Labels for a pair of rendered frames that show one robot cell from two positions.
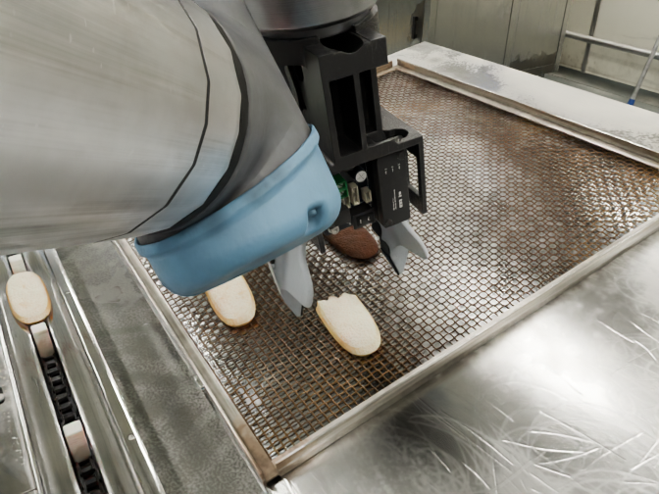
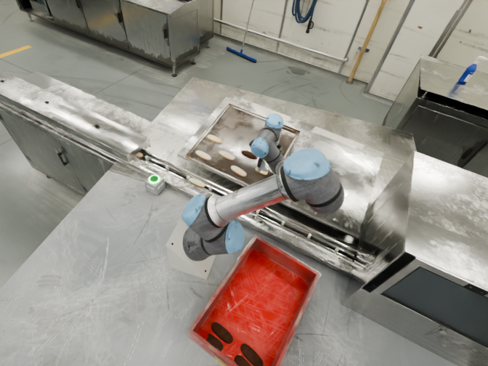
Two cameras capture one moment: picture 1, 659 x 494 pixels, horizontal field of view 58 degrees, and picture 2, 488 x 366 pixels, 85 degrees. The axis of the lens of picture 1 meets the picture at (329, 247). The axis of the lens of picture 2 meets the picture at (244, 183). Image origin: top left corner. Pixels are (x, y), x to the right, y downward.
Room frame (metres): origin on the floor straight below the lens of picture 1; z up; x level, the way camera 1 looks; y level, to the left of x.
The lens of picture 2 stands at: (-0.39, 0.69, 1.96)
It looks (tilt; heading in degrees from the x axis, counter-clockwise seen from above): 48 degrees down; 322
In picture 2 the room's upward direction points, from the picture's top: 10 degrees clockwise
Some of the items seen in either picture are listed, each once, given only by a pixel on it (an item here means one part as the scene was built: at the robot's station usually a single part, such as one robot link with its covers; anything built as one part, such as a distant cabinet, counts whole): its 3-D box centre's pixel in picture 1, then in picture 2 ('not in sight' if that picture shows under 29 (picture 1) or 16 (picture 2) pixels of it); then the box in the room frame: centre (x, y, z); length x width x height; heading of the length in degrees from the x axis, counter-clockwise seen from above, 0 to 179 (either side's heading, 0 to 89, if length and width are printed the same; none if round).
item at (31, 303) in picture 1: (26, 294); (197, 181); (0.50, 0.31, 0.86); 0.10 x 0.04 x 0.01; 32
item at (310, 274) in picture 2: not in sight; (258, 303); (-0.19, 0.36, 0.87); 0.49 x 0.34 x 0.10; 117
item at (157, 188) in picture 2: not in sight; (155, 186); (0.58, 0.51, 0.84); 0.08 x 0.08 x 0.11; 32
